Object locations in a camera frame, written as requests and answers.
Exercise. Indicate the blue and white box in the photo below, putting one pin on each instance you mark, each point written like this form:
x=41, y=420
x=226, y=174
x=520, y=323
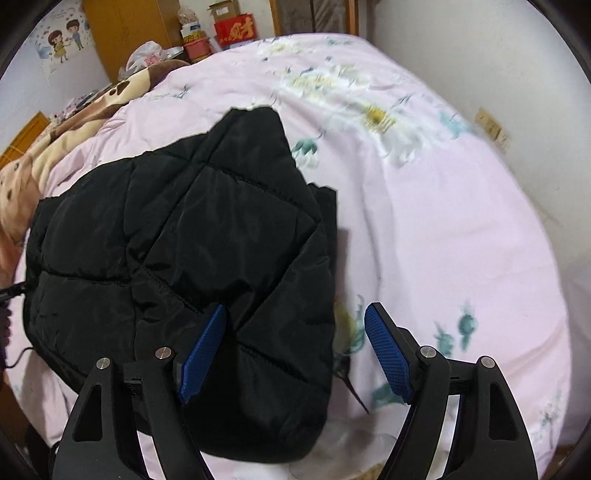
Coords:
x=194, y=34

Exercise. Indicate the black puffer jacket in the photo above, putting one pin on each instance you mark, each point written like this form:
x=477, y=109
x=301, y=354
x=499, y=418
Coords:
x=184, y=230

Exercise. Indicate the wooden framed door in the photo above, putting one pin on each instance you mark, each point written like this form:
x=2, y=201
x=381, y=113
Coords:
x=314, y=16

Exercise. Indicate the cartoon wall sticker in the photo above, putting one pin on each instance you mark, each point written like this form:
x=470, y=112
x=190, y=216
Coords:
x=62, y=41

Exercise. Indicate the red gift box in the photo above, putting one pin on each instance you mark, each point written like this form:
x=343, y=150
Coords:
x=235, y=31

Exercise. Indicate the pink floral bedsheet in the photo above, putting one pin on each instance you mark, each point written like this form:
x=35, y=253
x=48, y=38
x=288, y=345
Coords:
x=438, y=221

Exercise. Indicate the red round tin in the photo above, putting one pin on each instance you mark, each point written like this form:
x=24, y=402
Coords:
x=197, y=50

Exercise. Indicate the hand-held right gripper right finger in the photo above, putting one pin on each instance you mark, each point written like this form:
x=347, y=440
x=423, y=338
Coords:
x=388, y=350

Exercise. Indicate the beige wall socket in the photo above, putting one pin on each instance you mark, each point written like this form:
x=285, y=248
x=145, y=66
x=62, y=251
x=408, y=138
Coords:
x=488, y=123

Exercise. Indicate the wooden wardrobe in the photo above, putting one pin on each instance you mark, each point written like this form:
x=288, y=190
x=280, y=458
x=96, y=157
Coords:
x=134, y=32

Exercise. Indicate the open cardboard box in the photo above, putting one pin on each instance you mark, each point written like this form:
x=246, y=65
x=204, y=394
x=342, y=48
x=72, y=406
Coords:
x=226, y=10

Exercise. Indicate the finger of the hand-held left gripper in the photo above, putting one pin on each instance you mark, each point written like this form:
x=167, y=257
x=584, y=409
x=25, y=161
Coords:
x=14, y=292

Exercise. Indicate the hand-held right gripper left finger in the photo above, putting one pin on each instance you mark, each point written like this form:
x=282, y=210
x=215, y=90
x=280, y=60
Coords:
x=203, y=350

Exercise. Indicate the white plastic bag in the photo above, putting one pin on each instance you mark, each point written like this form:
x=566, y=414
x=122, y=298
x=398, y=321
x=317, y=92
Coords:
x=147, y=57

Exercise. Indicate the wooden headboard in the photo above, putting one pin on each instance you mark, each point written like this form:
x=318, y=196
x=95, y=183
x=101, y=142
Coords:
x=23, y=138

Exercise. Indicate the brown paw print blanket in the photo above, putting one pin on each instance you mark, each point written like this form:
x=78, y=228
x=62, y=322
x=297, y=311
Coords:
x=46, y=152

